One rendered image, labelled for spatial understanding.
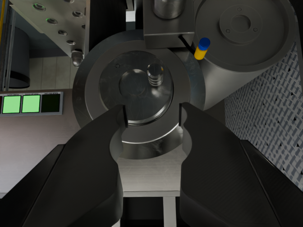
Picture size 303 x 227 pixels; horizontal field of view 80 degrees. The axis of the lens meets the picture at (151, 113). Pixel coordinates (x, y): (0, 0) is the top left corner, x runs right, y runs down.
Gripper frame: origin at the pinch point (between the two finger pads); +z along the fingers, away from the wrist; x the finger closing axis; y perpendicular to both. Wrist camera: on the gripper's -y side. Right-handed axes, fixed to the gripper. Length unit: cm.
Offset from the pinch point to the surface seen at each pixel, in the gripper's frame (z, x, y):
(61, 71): 228, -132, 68
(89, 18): 14.4, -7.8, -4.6
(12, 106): 37, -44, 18
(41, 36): 226, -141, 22
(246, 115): 17.3, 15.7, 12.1
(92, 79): 8.4, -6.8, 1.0
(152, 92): 5.9, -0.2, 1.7
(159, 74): 4.2, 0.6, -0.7
